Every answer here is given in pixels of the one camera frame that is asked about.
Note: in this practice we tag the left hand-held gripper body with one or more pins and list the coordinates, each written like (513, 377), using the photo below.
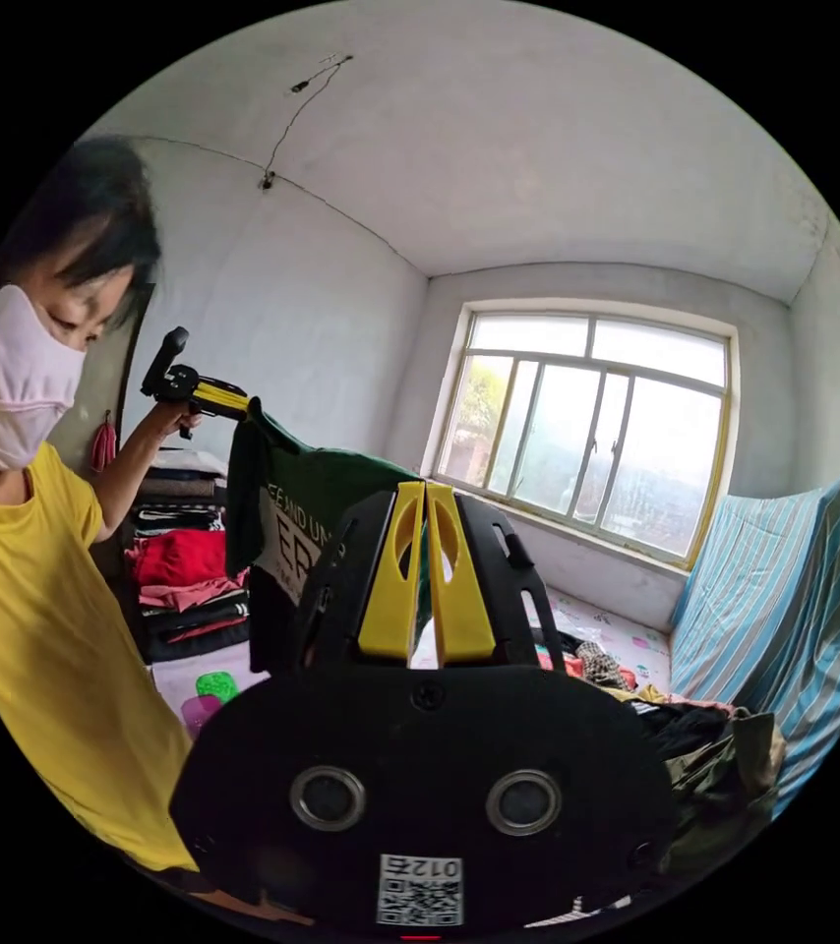
(175, 383)

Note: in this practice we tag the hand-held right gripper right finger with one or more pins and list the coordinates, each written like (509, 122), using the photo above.
(460, 597)

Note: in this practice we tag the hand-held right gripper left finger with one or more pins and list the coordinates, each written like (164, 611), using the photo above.
(390, 590)

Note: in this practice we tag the black and green short sleeve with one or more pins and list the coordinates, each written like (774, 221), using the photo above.
(331, 472)

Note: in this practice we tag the person's left forearm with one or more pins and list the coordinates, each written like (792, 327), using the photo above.
(128, 476)

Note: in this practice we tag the person's left hand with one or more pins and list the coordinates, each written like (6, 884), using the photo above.
(173, 422)

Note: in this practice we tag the pile of clothes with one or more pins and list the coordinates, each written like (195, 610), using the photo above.
(184, 568)
(715, 760)

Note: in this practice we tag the window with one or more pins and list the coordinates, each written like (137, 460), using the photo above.
(590, 435)

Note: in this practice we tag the person's body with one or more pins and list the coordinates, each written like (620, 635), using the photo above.
(29, 560)

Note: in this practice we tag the blue striped cloth cover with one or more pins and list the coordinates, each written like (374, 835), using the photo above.
(767, 590)

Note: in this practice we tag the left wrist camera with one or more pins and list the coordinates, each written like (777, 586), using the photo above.
(169, 352)

